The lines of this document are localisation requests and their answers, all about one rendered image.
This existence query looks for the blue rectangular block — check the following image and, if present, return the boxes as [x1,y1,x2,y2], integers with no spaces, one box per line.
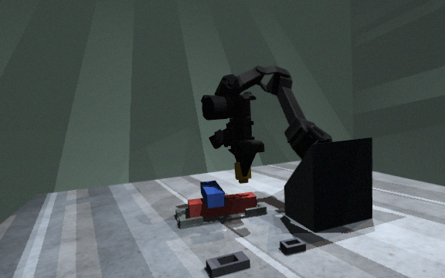
[200,181,226,209]

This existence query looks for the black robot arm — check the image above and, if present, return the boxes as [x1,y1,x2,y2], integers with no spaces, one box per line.
[201,66,333,159]

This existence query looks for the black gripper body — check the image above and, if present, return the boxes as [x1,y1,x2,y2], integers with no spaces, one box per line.
[224,117,264,154]

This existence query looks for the yellow block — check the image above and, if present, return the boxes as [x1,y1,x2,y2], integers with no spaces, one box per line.
[235,162,251,184]

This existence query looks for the dark grey square frame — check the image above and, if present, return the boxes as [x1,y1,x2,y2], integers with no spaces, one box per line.
[280,238,306,254]

